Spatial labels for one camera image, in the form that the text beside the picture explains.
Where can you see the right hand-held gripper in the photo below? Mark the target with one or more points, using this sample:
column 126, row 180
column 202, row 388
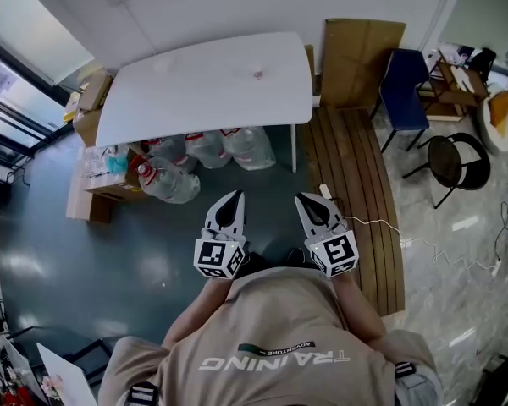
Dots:
column 336, row 252

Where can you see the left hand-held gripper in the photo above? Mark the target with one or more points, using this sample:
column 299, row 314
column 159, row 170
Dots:
column 213, row 254

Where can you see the person's right forearm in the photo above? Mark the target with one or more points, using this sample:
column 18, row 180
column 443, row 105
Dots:
column 362, row 311

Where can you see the person's left forearm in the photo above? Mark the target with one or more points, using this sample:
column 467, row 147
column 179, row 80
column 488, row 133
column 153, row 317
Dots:
column 194, row 311

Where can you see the person's black right shoe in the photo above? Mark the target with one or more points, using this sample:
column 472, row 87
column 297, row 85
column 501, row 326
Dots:
column 298, row 258

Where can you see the person's black shoe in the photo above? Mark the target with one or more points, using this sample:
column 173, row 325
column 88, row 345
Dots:
column 298, row 258
column 258, row 264

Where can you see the person's black left shoe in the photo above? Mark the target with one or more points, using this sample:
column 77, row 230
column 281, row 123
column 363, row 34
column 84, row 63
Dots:
column 258, row 264

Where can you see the wooden slatted platform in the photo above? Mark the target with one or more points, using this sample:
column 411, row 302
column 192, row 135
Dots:
column 364, row 176

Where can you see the large clear water jug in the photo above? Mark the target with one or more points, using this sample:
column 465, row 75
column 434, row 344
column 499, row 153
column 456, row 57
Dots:
column 169, row 182
column 250, row 148
column 207, row 150
column 171, row 150

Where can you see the white table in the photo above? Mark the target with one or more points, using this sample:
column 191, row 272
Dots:
column 203, row 95

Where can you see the teal fluffy duster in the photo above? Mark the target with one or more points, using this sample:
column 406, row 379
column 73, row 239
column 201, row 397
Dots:
column 117, row 163

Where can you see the open cardboard box with items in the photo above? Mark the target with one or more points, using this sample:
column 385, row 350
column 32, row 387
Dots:
column 106, row 180

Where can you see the person's beige shirt torso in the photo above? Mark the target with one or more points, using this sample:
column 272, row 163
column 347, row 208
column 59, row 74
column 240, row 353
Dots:
column 275, row 345

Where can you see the flat brown cardboard box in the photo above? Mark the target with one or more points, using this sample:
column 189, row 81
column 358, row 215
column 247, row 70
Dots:
column 86, row 203

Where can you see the black round chair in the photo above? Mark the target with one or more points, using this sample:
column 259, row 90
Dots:
column 457, row 163

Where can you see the blue chair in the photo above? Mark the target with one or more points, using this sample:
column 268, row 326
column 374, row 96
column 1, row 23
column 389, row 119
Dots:
column 404, row 95

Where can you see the large brown cardboard sheet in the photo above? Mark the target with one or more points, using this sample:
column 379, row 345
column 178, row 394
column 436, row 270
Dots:
column 360, row 61

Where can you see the small white power strip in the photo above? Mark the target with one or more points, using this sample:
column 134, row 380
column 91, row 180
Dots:
column 496, row 267

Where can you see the wooden shelf rack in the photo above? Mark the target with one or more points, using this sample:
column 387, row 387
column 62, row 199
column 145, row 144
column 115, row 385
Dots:
column 457, row 87

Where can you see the yellow packet stack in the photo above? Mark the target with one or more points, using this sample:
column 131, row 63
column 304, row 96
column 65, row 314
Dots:
column 71, row 106

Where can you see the white pet bed yellow cushion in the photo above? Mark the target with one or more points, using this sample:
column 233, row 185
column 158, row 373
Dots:
column 497, row 121

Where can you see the white board panel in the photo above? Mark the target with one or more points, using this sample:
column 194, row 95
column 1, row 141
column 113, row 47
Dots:
column 65, row 374

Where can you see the black box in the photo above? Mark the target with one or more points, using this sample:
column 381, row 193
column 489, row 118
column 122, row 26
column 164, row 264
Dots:
column 506, row 381

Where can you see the white roller blind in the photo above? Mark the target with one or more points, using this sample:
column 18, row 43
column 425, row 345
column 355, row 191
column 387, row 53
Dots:
column 34, row 32

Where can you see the black metal stool frame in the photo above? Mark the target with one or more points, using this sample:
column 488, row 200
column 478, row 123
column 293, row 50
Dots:
column 82, row 351

